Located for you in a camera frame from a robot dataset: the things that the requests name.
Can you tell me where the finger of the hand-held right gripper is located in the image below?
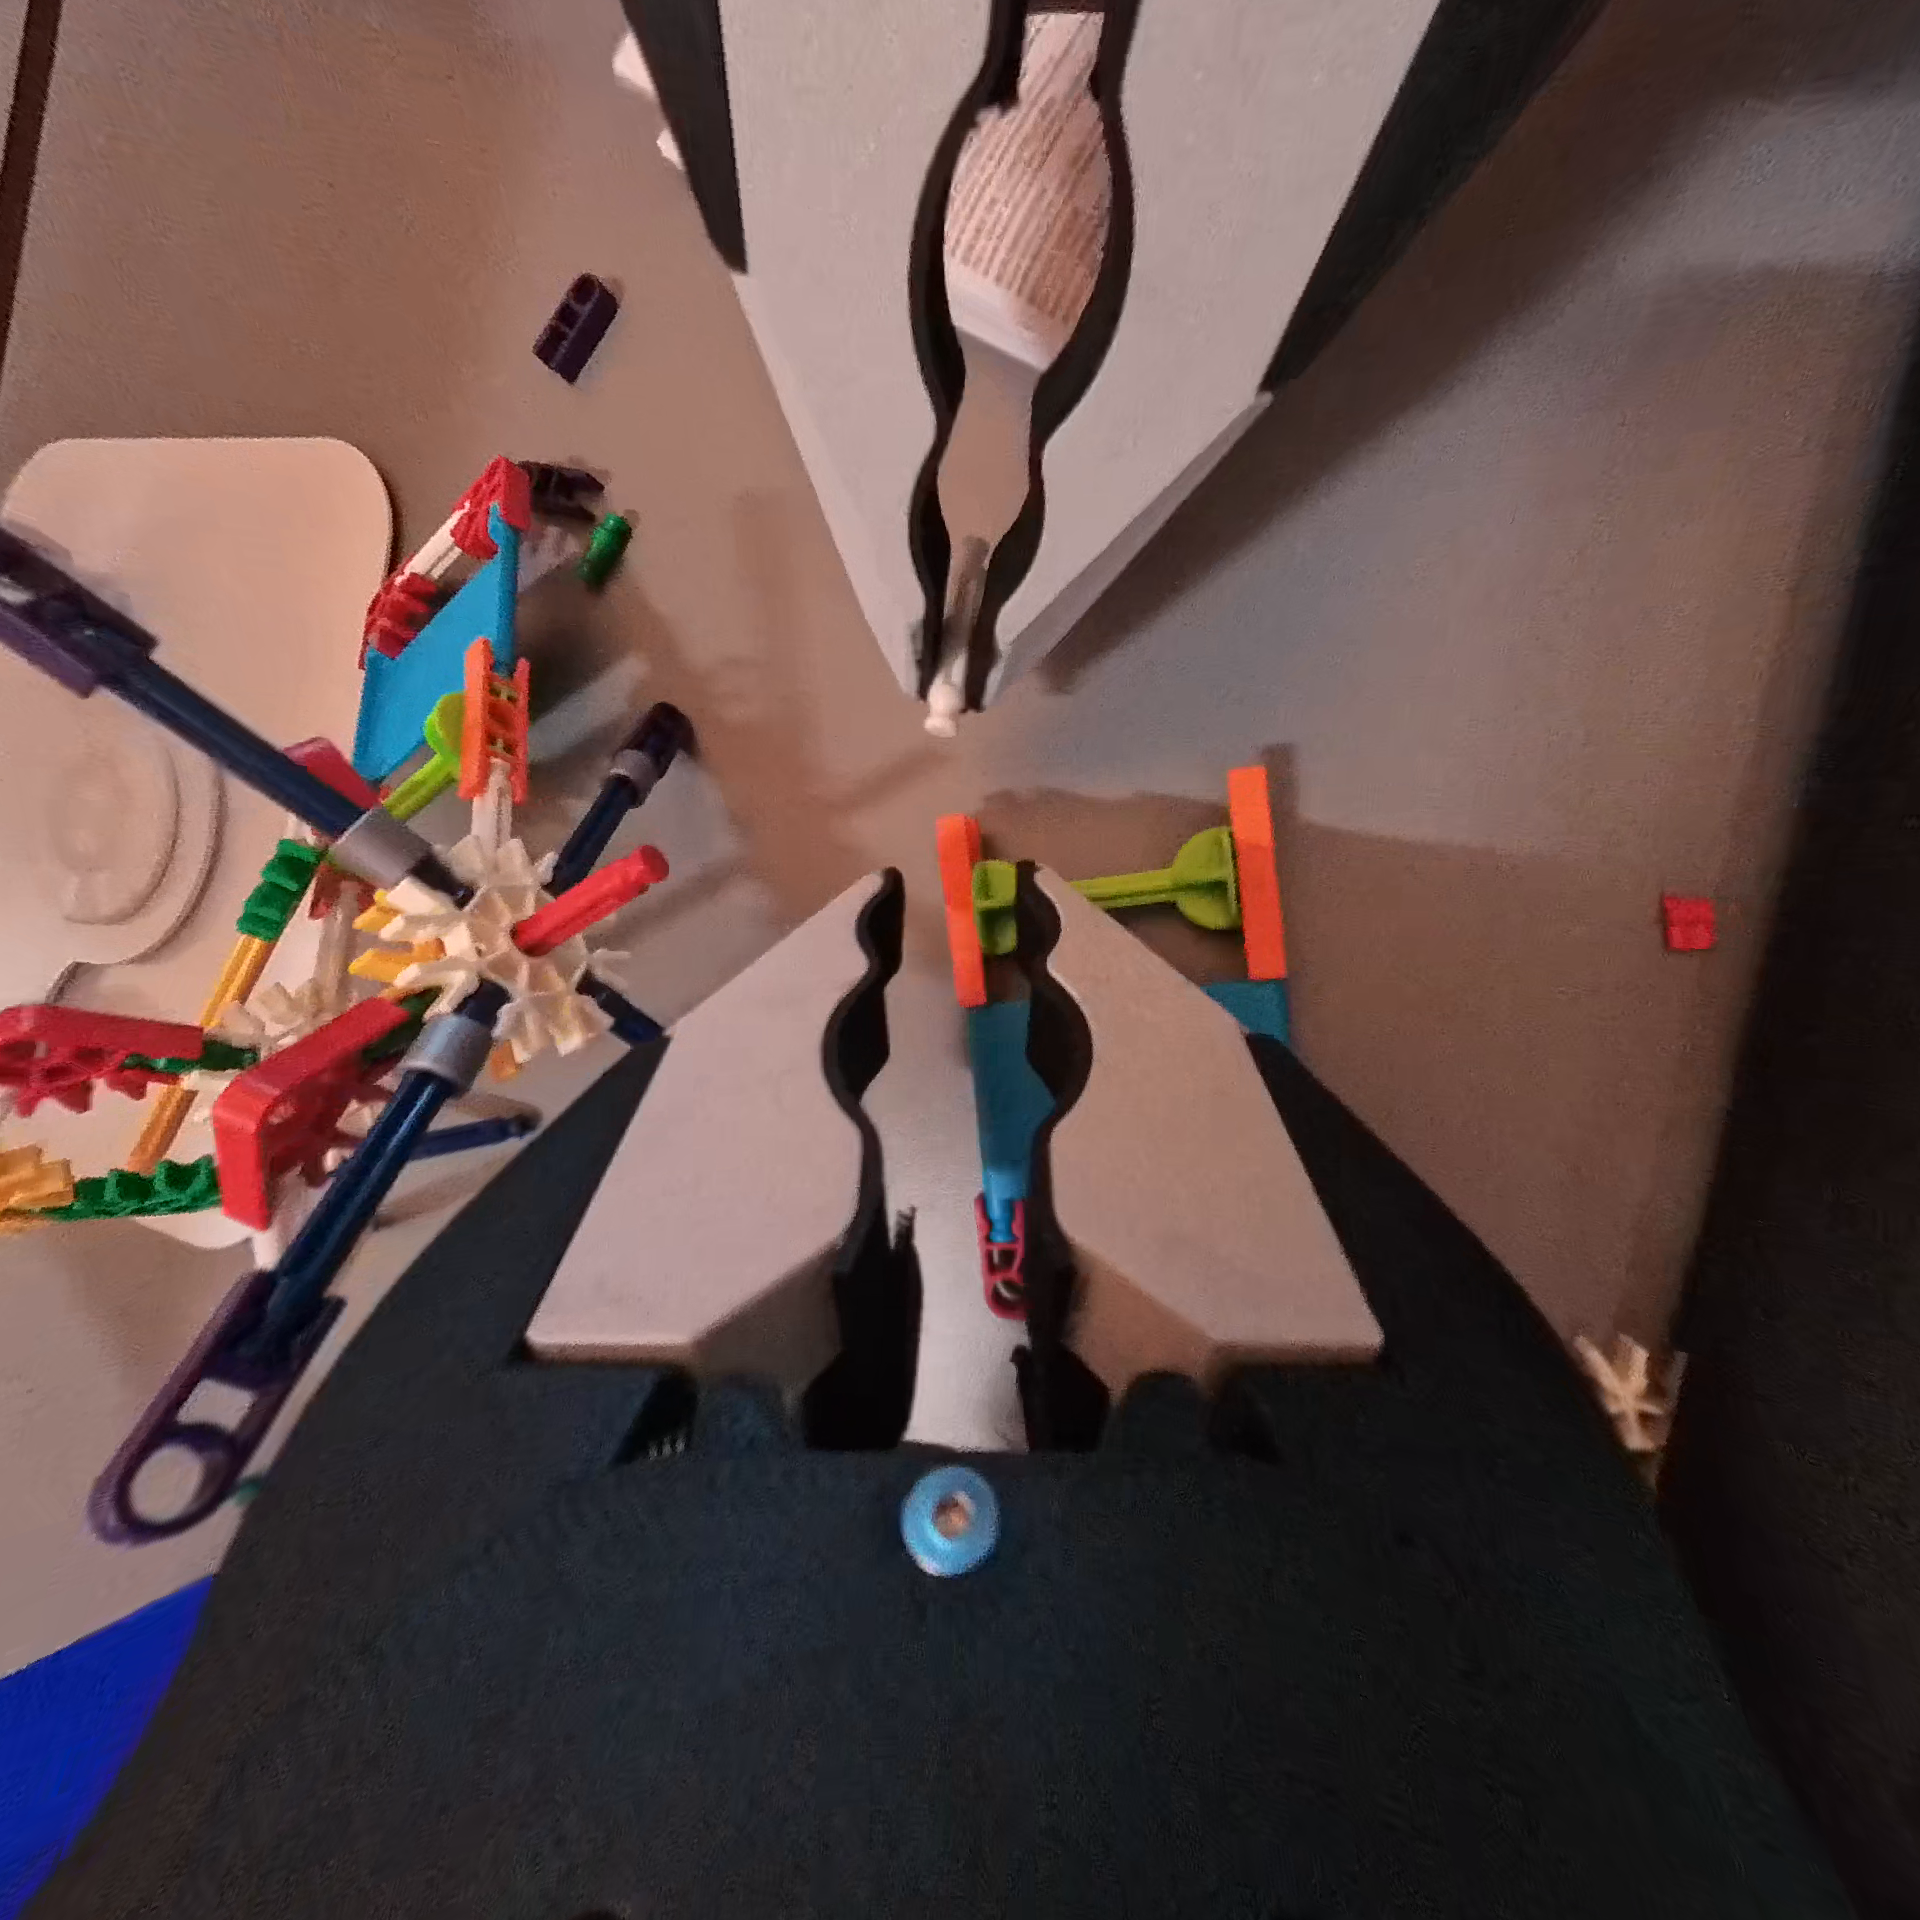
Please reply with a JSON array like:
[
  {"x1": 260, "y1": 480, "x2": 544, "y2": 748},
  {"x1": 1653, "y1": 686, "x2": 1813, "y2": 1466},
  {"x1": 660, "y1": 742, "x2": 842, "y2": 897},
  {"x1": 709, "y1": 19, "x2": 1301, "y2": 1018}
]
[
  {"x1": 971, "y1": 0, "x2": 1442, "y2": 710},
  {"x1": 717, "y1": 0, "x2": 999, "y2": 706}
]

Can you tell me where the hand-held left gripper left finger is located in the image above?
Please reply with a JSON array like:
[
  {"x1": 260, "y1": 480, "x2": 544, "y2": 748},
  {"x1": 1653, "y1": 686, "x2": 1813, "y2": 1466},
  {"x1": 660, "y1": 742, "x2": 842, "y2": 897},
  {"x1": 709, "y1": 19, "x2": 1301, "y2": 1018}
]
[{"x1": 521, "y1": 867, "x2": 911, "y2": 1369}]

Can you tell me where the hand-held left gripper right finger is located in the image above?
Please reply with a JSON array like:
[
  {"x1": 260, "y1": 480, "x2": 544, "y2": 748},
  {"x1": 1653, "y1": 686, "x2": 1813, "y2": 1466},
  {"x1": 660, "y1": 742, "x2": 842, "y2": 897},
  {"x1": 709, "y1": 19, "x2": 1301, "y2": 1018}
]
[{"x1": 1017, "y1": 859, "x2": 1388, "y2": 1395}]

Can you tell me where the blue panel toy seat assembly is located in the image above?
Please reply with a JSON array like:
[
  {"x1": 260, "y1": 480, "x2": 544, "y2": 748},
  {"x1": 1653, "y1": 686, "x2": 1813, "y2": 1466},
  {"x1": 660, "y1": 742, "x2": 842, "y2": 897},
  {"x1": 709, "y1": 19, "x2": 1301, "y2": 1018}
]
[{"x1": 936, "y1": 766, "x2": 1297, "y2": 1325}]

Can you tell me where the colourful toy wheel model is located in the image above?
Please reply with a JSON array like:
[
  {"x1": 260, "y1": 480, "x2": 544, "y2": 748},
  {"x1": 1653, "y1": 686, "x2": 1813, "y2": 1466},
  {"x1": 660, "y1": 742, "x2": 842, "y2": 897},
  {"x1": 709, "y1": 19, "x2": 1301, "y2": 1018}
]
[{"x1": 0, "y1": 458, "x2": 699, "y2": 1549}]

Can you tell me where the white toy rod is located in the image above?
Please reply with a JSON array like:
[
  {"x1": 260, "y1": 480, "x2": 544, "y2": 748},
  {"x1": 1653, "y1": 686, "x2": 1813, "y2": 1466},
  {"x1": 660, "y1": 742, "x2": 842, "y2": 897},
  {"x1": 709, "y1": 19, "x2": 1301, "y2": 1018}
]
[{"x1": 921, "y1": 536, "x2": 993, "y2": 738}]

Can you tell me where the blue plastic bin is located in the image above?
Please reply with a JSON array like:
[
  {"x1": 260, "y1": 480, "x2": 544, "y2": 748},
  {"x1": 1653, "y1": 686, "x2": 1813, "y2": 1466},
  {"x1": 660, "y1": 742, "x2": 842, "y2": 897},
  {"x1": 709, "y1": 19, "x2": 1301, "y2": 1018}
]
[{"x1": 0, "y1": 1572, "x2": 221, "y2": 1920}]

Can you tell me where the white snowflake toy connector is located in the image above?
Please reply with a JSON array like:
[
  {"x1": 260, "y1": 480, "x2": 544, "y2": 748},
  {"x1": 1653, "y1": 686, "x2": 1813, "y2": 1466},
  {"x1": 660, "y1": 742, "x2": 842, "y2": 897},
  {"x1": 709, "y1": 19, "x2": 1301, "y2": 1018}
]
[{"x1": 1572, "y1": 1333, "x2": 1692, "y2": 1452}]

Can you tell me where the white document stand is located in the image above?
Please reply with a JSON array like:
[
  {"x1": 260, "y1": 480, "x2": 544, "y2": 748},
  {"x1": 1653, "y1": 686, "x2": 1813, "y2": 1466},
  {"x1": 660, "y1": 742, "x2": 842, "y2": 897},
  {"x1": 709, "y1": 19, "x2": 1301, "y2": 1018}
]
[{"x1": 0, "y1": 434, "x2": 396, "y2": 1260}]

